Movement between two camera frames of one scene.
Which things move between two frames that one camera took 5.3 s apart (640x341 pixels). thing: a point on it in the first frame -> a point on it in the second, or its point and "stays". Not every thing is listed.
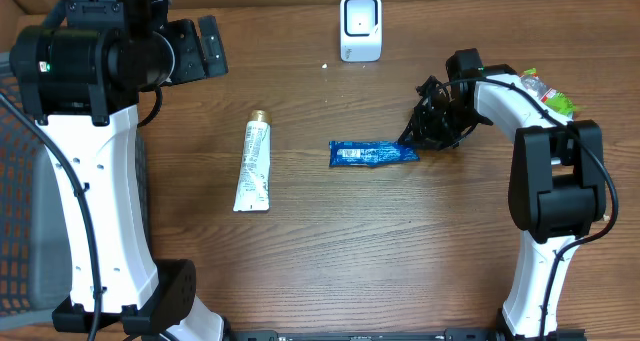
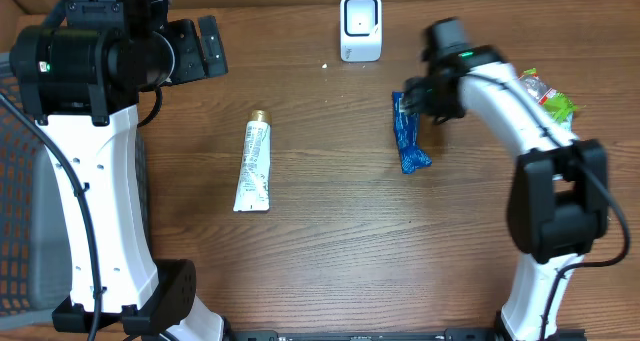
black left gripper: [196, 64] stays
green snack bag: [554, 98] stays
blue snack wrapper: [370, 153] -> [412, 156]
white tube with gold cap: [253, 184] stays
